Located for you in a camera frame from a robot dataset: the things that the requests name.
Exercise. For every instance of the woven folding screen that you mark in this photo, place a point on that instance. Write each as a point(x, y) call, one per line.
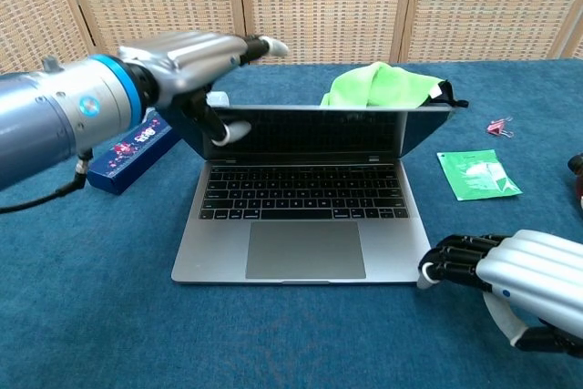
point(346, 2)

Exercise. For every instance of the dark brown object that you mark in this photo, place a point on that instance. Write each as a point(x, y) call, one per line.
point(576, 184)

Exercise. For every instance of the silver laptop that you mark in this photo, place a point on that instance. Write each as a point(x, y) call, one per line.
point(300, 207)

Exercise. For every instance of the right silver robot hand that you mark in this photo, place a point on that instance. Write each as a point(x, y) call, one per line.
point(514, 275)

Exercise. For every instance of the teal table cloth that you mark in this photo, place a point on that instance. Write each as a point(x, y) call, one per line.
point(91, 307)

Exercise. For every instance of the green foil sachet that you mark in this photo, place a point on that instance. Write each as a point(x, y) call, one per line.
point(478, 175)

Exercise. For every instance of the pink binder clip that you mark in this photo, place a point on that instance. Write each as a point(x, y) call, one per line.
point(497, 127)

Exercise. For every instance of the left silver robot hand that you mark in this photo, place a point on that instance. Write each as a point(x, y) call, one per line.
point(191, 65)

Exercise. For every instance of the green microfiber cloth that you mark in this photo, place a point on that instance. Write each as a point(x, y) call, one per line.
point(378, 86)

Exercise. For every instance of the dark blue floral box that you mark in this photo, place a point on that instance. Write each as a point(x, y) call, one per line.
point(132, 152)

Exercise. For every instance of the translucent plastic squeeze bottle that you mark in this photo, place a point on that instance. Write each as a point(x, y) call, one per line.
point(218, 98)

